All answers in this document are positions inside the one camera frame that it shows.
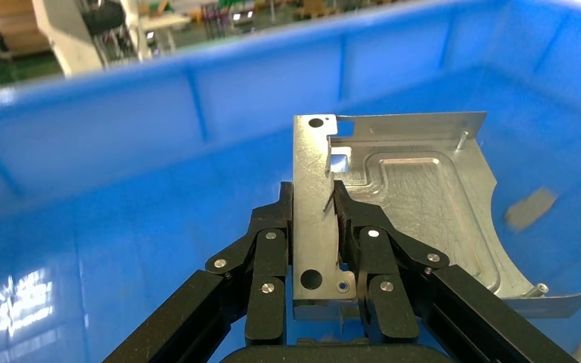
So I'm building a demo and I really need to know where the stamped metal bracket plate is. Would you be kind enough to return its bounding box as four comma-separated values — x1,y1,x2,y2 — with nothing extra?
291,110,581,321

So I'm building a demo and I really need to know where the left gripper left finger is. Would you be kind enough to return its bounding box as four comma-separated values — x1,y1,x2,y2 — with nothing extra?
102,181,294,363

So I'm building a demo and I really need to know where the blue plastic bin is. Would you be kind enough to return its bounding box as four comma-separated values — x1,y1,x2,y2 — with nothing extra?
0,0,581,363

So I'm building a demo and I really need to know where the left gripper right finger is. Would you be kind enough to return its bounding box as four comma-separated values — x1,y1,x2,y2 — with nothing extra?
333,179,579,363

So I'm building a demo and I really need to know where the white machine column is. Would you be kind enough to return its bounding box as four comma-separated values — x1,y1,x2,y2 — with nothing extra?
32,0,144,77

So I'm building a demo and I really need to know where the grey tape patch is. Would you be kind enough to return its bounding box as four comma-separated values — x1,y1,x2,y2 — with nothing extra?
503,188,558,234

